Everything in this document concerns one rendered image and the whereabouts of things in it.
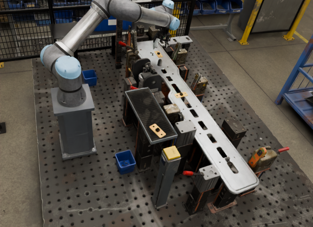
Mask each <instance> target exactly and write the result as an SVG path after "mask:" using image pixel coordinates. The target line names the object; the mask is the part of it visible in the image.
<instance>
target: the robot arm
mask: <svg viewBox="0 0 313 227"><path fill-rule="evenodd" d="M173 9H174V2H173V1H171V0H164V1H163V3H162V5H160V6H157V7H153V8H151V9H147V8H144V7H141V6H140V5H139V4H137V3H134V2H132V1H131V0H93V1H92V2H91V8H90V9H89V10H88V11H87V12H86V13H85V15H84V16H83V17H82V18H81V19H80V20H79V21H78V22H77V24H76V25H75V26H74V27H73V28H72V29H71V30H70V31H69V32H68V34H67V35H66V36H65V37H64V38H63V39H62V40H61V41H57V42H55V43H54V44H53V45H47V46H45V47H44V48H43V49H42V51H41V55H40V57H41V61H42V63H43V65H44V66H45V67H46V68H47V69H48V70H49V71H50V72H51V73H52V74H53V75H54V76H55V77H56V78H57V79H58V84H59V89H58V93H57V100H58V102H59V103H60V104H61V105H62V106H64V107H77V106H80V105H82V104H83V103H84V102H85V101H86V98H87V97H86V92H85V90H84V88H83V86H82V76H81V66H80V63H79V61H78V60H77V59H76V58H74V52H75V51H76V50H77V48H78V47H79V46H80V45H81V44H82V43H83V42H84V41H85V40H86V39H87V38H88V37H89V35H90V34H91V33H92V32H93V31H94V30H95V29H96V28H97V26H98V25H99V24H100V23H101V22H102V21H103V20H107V19H108V18H109V17H110V16H113V17H115V18H117V19H120V20H125V21H130V22H138V21H140V22H144V23H149V24H153V25H156V26H155V29H158V31H157V33H156V35H155V36H154V39H153V49H155V47H158V42H159V39H160V42H162V41H164V42H165V46H166V48H167V46H170V44H169V41H170V39H171V34H170V33H169V29H171V30H173V31H174V30H176V29H177V28H178V27H179V25H180V20H179V19H177V18H176V17H174V16H172V14H173ZM158 38H159V39H158ZM169 38H170V39H169Z"/></svg>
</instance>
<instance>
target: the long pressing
mask: <svg viewBox="0 0 313 227"><path fill-rule="evenodd" d="M137 48H138V51H139V53H138V55H137V56H138V57H139V58H140V59H142V58H149V59H150V63H151V65H152V66H153V68H154V69H155V71H157V73H158V74H160V75H161V77H162V80H163V81H164V83H165V84H166V86H167V87H168V89H169V90H170V92H169V94H168V97H167V98H168V100H169V102H170V103H171V104H177V106H178V107H179V109H180V110H181V112H182V113H183V114H184V120H189V119H190V120H192V122H193V123H194V125H195V126H196V128H197V131H196V134H195V137H194V140H195V142H196V143H197V144H198V146H199V147H200V149H201V151H202V152H203V154H204V155H205V157H206V158H207V160H208V161H209V163H210V164H211V165H212V164H213V165H214V166H215V167H216V169H217V170H218V171H219V173H220V177H219V178H220V179H221V181H222V183H223V184H224V186H225V187H226V189H227V190H228V191H229V192H230V193H232V194H240V193H242V192H245V191H247V190H250V189H252V188H255V187H257V186H258V185H259V179H258V177H257V176H256V174H255V173H254V172H253V171H252V169H251V168H250V167H249V165H248V164H247V163H246V161H245V160H244V159H243V157H242V156H241V155H240V153H239V152H238V151H237V150H236V148H235V147H234V146H233V144H232V143H231V142H230V141H229V139H228V138H227V137H226V135H225V134H224V132H223V131H222V130H221V129H220V127H219V126H218V125H217V123H216V122H215V121H214V119H213V118H212V117H211V116H210V114H209V113H208V112H207V110H206V109H205V108H204V106H203V105H202V104H201V102H200V101H199V100H198V98H197V97H196V96H195V94H194V93H193V92H192V91H191V89H190V88H189V87H188V85H187V84H186V83H185V81H184V80H183V79H182V77H181V76H180V73H179V69H178V67H177V66H176V65H175V63H174V62H173V61H172V60H171V58H170V57H169V56H168V54H167V53H166V52H165V51H164V49H163V48H162V47H161V46H160V44H159V43H158V47H157V48H156V47H155V49H153V40H150V41H142V42H137ZM154 51H159V52H160V53H161V55H162V56H163V57H160V58H158V56H157V55H156V54H155V52H154ZM150 52H152V53H153V55H152V53H150ZM159 59H162V65H161V66H158V65H157V63H158V60H159ZM162 69H164V70H165V71H166V72H167V73H163V72H162V71H161V70H162ZM168 76H169V77H171V79H172V81H168V79H167V78H166V77H168ZM172 84H175V85H176V86H177V87H178V89H179V90H180V92H186V93H187V94H188V96H185V97H184V98H186V100H187V101H188V103H189V104H190V105H191V108H188V107H187V106H186V105H185V104H184V102H183V101H182V99H181V97H180V98H176V96H175V95H174V94H177V92H176V91H175V89H174V88H173V86H172ZM183 109H184V110H183ZM192 109H193V110H194V111H195V112H196V114H197V115H198V117H197V118H195V117H194V116H193V115H192V113H191V112H190V110H192ZM199 121H202V122H203V123H204V125H205V126H206V128H207V130H203V129H202V128H201V126H200V125H199V123H198V122H199ZM199 133H200V134H199ZM207 134H211V135H212V136H213V137H214V139H215V140H216V143H212V142H211V140H210V139H209V138H208V136H207ZM218 147H220V148H222V150H223V151H224V153H225V154H226V155H227V156H229V157H230V161H228V162H227V161H226V160H225V158H223V157H222V156H221V155H220V153H219V152H218V150H217V148H218ZM234 157H235V158H234ZM219 162H220V163H219ZM229 162H231V163H232V164H233V165H234V167H235V168H236V169H237V171H238V173H237V174H234V173H233V171H232V170H231V169H230V168H229V166H228V165H227V163H229Z"/></svg>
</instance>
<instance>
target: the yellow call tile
mask: <svg viewBox="0 0 313 227"><path fill-rule="evenodd" d="M163 151H164V153H165V155H166V157H167V159H168V160H171V159H175V158H178V157H180V154H179V152H178V150H177V149H176V147H175V146H172V147H168V148H164V149H163Z"/></svg>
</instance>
